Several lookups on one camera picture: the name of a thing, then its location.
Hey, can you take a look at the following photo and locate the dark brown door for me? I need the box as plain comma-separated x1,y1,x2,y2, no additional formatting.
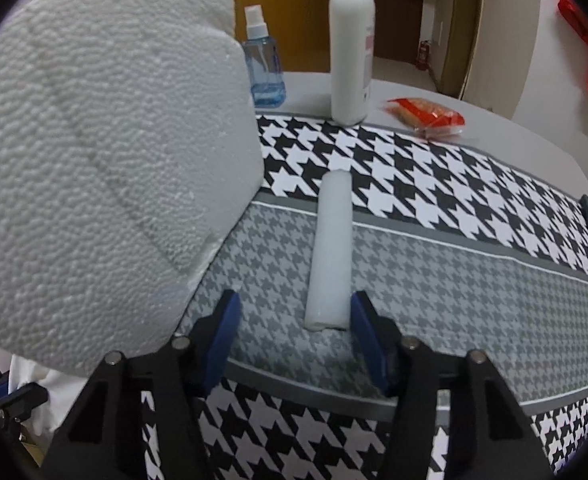
373,0,425,64

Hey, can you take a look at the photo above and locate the brown side door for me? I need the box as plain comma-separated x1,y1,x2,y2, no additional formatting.
433,0,486,102

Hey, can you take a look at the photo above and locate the white foam tube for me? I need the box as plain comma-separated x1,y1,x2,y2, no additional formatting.
303,170,353,334

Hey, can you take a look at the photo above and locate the white pump bottle red cap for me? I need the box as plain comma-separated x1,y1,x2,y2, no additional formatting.
328,0,377,126

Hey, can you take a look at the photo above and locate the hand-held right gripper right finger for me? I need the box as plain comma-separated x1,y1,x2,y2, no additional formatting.
350,290,556,480

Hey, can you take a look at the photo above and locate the white cloth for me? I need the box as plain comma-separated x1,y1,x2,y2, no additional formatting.
8,354,92,437

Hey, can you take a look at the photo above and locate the red snack packet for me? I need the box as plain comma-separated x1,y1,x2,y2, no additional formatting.
379,97,466,139

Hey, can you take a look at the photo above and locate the black white houndstooth table mat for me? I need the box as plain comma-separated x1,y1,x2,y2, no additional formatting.
142,110,588,480

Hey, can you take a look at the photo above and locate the wooden wardrobe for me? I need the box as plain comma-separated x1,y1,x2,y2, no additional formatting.
228,0,345,75

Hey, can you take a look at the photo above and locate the white foam box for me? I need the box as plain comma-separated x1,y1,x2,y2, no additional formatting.
0,0,266,379

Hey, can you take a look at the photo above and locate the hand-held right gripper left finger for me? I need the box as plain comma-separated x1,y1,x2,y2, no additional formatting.
44,289,243,480

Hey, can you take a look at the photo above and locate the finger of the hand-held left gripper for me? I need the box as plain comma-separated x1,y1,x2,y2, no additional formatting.
0,381,50,423

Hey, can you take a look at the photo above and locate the blue spray bottle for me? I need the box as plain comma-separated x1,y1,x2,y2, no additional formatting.
241,4,287,109

